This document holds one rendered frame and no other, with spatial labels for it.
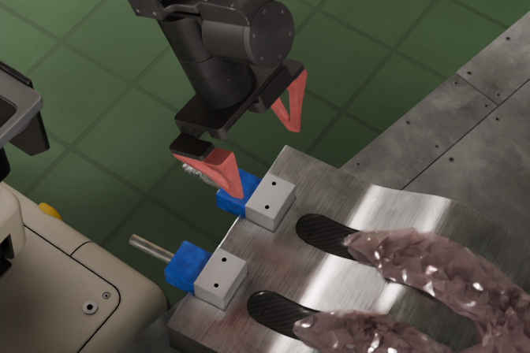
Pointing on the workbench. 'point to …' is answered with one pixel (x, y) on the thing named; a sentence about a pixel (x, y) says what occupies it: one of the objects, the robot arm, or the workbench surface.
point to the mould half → (206, 342)
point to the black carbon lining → (325, 233)
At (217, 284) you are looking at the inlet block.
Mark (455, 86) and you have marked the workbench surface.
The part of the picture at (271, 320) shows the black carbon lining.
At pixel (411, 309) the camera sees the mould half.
